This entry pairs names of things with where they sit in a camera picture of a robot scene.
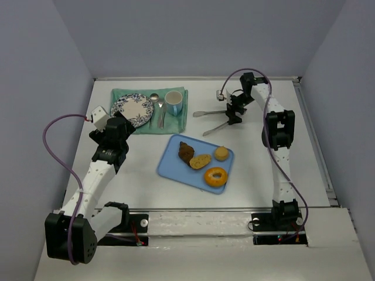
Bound stainless steel serving tongs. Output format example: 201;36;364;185
193;110;229;137

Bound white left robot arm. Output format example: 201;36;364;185
45;106;135;265

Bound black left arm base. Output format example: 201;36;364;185
98;213;149;246

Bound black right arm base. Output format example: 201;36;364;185
247;213;308;246

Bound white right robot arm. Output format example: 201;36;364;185
226;68;301;232

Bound sliced bread loaf piece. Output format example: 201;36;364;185
189;154;212;170

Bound blue floral ceramic plate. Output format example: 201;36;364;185
110;93;154;128

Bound yellow muffin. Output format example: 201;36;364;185
214;146;230;161

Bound steel spoon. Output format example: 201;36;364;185
149;93;159;128

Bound steel fork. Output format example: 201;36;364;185
157;101;164;128

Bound green cloth placemat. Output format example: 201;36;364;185
111;87;188;135

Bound steel table knife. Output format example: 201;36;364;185
159;104;167;129

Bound dark brown croissant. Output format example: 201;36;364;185
178;142;195;166

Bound light blue ceramic mug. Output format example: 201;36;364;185
165;91;183;116

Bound light blue plastic tray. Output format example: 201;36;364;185
156;134;234;194

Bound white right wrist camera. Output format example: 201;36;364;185
216;89;231;102

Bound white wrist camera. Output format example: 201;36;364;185
216;89;231;102
91;106;110;131

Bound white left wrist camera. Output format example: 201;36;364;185
91;106;110;131

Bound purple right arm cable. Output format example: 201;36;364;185
220;68;309;242

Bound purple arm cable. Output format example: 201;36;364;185
220;68;309;242
43;114;91;266

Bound glazed bagel ring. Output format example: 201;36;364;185
203;166;229;188

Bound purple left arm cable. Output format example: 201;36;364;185
43;114;91;266

